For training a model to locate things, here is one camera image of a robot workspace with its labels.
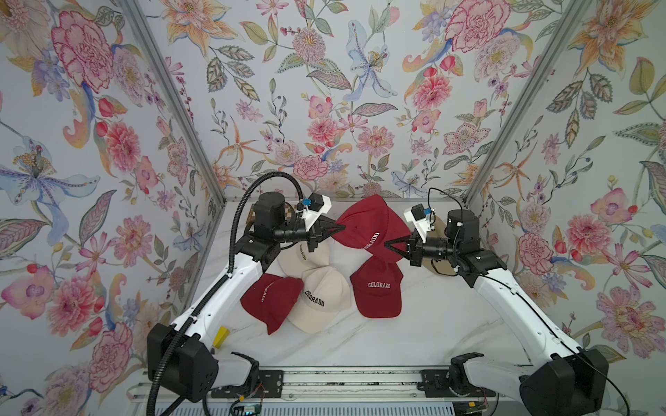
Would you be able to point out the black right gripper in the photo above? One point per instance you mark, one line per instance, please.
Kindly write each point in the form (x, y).
(414, 250)

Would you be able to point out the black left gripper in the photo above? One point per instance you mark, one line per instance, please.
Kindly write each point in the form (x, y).
(319, 232)

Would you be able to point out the red Colorado cap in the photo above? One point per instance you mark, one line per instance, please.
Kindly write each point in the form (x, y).
(377, 289)

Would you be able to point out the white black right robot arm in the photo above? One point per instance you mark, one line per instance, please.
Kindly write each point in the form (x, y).
(562, 377)

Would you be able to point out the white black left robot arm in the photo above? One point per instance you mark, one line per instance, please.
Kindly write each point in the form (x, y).
(179, 354)

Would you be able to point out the cream cap behind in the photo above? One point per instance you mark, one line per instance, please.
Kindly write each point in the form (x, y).
(298, 260)

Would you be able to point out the tan cap right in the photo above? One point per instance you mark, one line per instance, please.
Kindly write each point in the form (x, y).
(438, 267)

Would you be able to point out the cream Colorado cap front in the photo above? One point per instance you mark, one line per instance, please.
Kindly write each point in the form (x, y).
(325, 294)

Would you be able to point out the wooden chessboard box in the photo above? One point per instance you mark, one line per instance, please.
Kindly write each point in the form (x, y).
(251, 217)

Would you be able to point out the yellow block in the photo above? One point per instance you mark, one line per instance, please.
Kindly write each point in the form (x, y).
(220, 337)

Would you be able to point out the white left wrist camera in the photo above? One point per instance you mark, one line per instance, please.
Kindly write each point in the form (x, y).
(314, 207)

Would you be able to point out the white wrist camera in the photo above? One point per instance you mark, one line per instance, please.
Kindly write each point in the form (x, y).
(314, 207)
(422, 218)

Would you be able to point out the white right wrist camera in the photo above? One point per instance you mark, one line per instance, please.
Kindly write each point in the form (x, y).
(422, 218)

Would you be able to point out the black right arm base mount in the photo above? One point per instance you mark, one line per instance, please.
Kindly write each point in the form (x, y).
(452, 381)

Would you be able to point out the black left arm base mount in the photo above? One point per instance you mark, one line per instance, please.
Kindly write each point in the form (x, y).
(255, 379)

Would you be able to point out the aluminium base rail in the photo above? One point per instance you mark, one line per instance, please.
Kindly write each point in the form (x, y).
(346, 384)

